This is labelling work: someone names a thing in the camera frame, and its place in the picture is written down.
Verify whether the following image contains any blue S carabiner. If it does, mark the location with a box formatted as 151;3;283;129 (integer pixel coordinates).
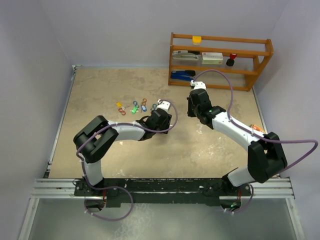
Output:
150;103;157;112

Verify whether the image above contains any blue key tag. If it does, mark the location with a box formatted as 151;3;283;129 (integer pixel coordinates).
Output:
141;105;147;112

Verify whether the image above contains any orange S carabiner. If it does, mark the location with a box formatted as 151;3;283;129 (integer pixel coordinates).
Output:
141;98;147;106

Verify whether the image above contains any green key tag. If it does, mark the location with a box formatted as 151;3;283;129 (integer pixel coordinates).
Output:
131;106;139;114

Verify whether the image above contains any teal S carabiner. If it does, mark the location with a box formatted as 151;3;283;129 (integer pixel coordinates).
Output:
133;101;139;108

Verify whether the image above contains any red S carabiner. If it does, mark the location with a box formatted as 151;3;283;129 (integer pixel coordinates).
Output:
118;108;126;116

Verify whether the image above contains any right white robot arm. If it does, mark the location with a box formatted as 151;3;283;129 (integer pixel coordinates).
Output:
187;89;288;196

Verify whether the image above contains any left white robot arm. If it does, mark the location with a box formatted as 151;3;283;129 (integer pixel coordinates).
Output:
73;108;172;196

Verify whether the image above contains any blue stapler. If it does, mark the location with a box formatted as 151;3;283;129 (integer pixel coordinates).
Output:
170;70;196;82

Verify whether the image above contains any white cardboard box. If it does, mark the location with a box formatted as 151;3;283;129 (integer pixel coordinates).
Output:
201;52;223;65

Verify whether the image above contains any wooden shelf rack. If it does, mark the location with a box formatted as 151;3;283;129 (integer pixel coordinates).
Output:
168;33;274;91

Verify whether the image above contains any red black stamp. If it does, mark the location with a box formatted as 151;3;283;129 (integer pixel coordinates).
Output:
225;53;237;67

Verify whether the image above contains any grey stapler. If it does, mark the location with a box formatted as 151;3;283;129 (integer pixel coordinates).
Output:
172;50;200;61

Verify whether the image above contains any orange packet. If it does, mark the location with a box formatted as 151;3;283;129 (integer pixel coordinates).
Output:
249;124;264;132

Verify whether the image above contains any yellow lid jar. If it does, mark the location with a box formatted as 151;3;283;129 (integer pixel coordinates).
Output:
192;35;202;46

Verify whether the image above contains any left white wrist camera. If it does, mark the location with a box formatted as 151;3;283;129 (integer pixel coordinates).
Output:
156;99;171;113

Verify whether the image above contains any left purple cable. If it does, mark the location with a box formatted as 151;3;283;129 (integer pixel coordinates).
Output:
76;99;179;221

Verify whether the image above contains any purple cable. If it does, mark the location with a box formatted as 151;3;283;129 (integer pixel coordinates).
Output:
76;99;179;221
191;69;319;215

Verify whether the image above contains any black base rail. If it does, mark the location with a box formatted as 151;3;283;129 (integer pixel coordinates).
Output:
74;178;252;208

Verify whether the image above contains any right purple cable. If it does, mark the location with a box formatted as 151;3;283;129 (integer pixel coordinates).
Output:
191;69;319;215

